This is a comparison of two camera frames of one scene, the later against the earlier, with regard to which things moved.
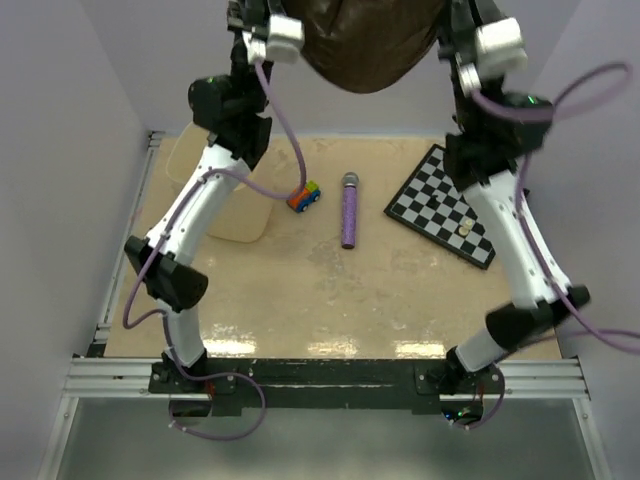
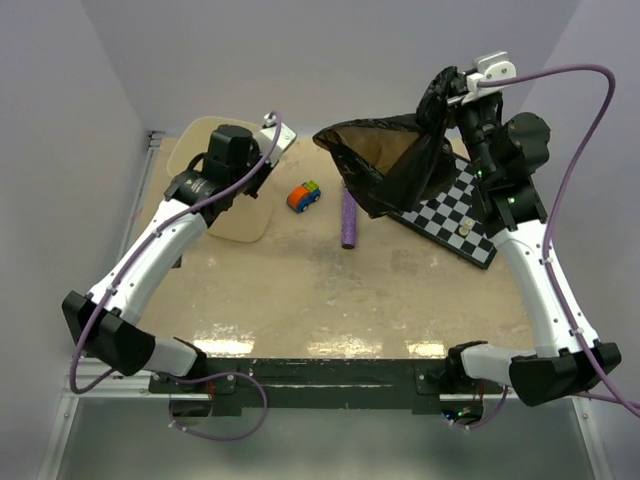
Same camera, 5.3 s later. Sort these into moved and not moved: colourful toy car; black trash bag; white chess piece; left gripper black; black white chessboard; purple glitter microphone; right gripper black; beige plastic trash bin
Moved: right gripper black; black trash bag; left gripper black
Not moved: beige plastic trash bin; purple glitter microphone; black white chessboard; colourful toy car; white chess piece
